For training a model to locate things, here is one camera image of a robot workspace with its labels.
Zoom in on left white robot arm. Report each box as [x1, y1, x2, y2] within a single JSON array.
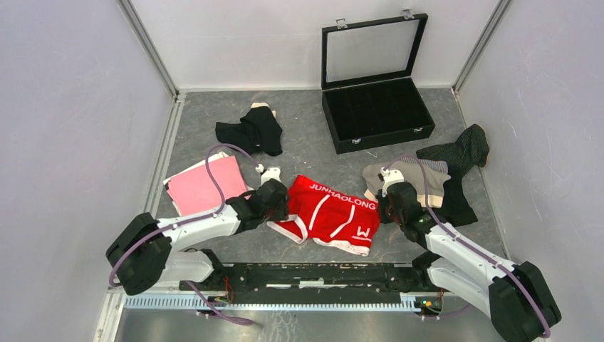
[[105, 179, 288, 296]]

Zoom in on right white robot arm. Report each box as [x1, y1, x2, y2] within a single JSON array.
[[375, 182, 562, 341]]

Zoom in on black underwear with beige band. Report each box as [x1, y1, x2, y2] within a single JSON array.
[[215, 103, 283, 157]]

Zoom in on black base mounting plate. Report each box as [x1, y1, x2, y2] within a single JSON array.
[[194, 263, 443, 305]]

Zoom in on pink underwear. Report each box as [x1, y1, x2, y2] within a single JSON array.
[[163, 152, 251, 216]]

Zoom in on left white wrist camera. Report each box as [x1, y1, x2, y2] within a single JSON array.
[[255, 164, 281, 185]]

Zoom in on dark striped black underwear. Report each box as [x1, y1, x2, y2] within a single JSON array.
[[416, 124, 490, 227]]

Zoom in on red boxer briefs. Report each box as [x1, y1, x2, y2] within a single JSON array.
[[267, 175, 380, 257]]

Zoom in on beige grey ribbed underwear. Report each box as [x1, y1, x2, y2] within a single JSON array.
[[362, 160, 451, 208]]

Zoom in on black display case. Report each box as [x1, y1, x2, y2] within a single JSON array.
[[321, 10, 435, 154]]

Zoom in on grey striped underwear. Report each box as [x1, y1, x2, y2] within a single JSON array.
[[401, 157, 449, 174]]

